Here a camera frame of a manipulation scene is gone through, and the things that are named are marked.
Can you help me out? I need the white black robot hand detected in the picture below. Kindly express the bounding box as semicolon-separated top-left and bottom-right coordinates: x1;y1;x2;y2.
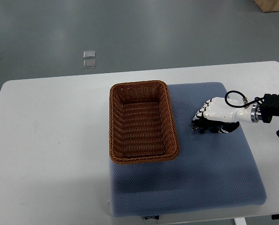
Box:
192;97;259;134

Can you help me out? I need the dark toy crocodile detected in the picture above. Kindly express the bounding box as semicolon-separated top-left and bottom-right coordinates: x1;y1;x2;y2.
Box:
191;121;221;134

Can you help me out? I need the brown wicker basket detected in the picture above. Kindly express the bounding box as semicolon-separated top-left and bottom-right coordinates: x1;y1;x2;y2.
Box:
109;80;180;165

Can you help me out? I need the blue-grey foam cushion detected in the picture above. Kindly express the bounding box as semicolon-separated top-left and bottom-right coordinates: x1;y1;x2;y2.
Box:
109;82;267;217

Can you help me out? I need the wooden box corner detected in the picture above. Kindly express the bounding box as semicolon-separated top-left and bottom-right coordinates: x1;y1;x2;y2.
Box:
254;0;279;13

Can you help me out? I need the lower metal floor plate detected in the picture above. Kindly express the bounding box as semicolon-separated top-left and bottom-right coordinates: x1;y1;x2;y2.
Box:
83;59;96;69

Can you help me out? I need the metal floor plate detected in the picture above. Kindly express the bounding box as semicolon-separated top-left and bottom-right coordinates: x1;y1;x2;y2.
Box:
83;59;96;69
83;50;96;59

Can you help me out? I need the upper metal floor plate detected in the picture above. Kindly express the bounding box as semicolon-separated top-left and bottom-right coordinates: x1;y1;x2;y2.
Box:
83;50;96;59

